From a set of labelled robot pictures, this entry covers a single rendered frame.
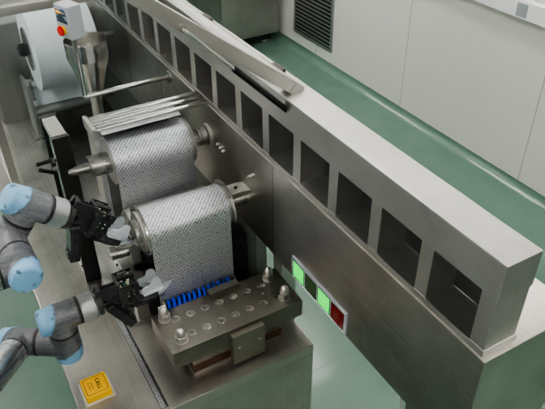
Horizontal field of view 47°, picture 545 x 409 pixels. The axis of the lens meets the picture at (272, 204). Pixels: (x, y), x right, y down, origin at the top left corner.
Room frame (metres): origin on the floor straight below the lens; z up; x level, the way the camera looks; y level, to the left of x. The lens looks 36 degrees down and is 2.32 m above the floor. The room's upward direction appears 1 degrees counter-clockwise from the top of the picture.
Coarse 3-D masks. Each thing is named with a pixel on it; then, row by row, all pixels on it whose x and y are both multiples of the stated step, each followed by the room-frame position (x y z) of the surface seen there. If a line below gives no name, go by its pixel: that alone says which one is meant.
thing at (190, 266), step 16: (208, 240) 1.38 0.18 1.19; (224, 240) 1.40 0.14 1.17; (160, 256) 1.30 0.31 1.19; (176, 256) 1.33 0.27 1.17; (192, 256) 1.35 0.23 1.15; (208, 256) 1.37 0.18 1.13; (224, 256) 1.40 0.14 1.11; (160, 272) 1.30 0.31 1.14; (176, 272) 1.32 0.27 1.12; (192, 272) 1.35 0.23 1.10; (208, 272) 1.37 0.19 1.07; (224, 272) 1.40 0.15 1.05; (176, 288) 1.32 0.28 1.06; (192, 288) 1.34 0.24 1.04
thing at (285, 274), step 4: (276, 260) 1.68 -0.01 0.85; (276, 264) 1.68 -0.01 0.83; (280, 264) 1.66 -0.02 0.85; (276, 268) 1.68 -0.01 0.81; (280, 268) 1.66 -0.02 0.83; (284, 268) 1.65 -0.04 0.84; (280, 272) 1.66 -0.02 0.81; (284, 272) 1.65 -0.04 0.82; (288, 272) 1.66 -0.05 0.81; (284, 276) 1.65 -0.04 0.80; (288, 276) 1.66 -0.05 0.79; (292, 276) 1.67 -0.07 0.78; (288, 280) 1.66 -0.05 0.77; (292, 280) 1.67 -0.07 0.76; (292, 284) 1.67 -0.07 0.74; (292, 288) 1.67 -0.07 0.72
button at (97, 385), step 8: (96, 376) 1.12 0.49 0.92; (104, 376) 1.12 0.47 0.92; (80, 384) 1.09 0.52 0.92; (88, 384) 1.09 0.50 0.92; (96, 384) 1.09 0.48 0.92; (104, 384) 1.09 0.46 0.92; (88, 392) 1.07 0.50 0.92; (96, 392) 1.07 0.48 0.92; (104, 392) 1.07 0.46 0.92; (112, 392) 1.08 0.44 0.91; (88, 400) 1.05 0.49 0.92; (96, 400) 1.06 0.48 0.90
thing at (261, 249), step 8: (200, 176) 1.82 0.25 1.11; (200, 184) 1.82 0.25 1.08; (208, 184) 1.76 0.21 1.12; (240, 224) 1.56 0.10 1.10; (248, 232) 1.51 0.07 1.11; (248, 240) 1.51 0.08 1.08; (256, 240) 1.47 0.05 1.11; (248, 248) 1.52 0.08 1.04; (256, 248) 1.47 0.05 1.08; (264, 248) 1.48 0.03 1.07; (248, 256) 1.52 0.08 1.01; (256, 256) 1.47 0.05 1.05; (264, 256) 1.48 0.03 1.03; (248, 264) 1.52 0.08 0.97; (256, 264) 1.47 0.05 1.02; (264, 264) 1.48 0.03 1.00; (248, 272) 1.52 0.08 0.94; (256, 272) 1.47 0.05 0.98
